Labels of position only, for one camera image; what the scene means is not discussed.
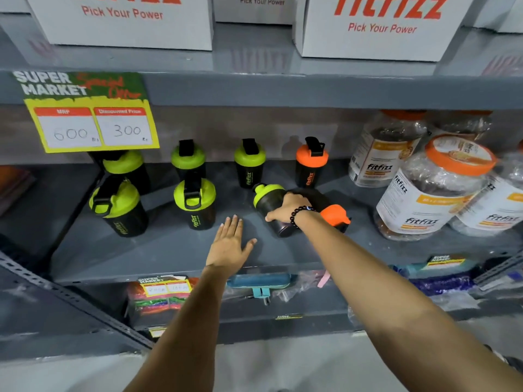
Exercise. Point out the pack of colourful bands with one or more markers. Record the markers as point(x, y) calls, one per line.
point(157, 304)

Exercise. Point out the teal pouch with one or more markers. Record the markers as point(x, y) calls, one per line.
point(261, 281)

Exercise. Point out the black shaker bottle orange lid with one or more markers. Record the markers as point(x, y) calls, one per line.
point(311, 165)
point(336, 216)

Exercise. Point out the person's left middle finger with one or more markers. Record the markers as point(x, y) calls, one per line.
point(233, 229)

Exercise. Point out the grey metal shelf rack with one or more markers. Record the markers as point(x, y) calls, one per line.
point(245, 91)

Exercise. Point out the clear jar orange lid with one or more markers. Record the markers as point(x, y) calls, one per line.
point(496, 208)
point(382, 155)
point(429, 191)

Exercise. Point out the clear plastic bag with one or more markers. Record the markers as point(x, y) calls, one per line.
point(304, 281)

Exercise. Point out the person's left hand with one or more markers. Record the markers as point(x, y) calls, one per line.
point(226, 253)

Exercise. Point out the person's left thumb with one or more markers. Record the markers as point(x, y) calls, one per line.
point(250, 248)

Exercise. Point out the person's right hand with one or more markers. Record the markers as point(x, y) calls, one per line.
point(292, 206)

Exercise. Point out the person's right forearm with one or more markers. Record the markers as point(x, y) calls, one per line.
point(388, 306)

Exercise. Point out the purple packaged item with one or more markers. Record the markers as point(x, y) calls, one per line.
point(445, 283)

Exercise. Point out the small yellow price tag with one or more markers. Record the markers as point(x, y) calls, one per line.
point(165, 286)
point(444, 262)

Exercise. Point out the large yellow green price sign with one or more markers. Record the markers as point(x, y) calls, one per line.
point(90, 114)

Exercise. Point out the black shaker bottle green lid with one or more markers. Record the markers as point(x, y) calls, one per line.
point(196, 204)
point(266, 196)
point(188, 159)
point(249, 163)
point(120, 208)
point(128, 167)

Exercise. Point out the white cardboard box red print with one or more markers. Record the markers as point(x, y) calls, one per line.
point(253, 10)
point(380, 32)
point(122, 24)

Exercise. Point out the small shelf edge label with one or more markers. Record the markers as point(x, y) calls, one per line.
point(288, 317)

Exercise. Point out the person's left little finger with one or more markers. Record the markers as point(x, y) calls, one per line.
point(218, 236)

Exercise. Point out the person's right thumb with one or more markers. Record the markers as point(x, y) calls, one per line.
point(273, 217)

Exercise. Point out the person's left forearm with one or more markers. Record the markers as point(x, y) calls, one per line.
point(186, 338)

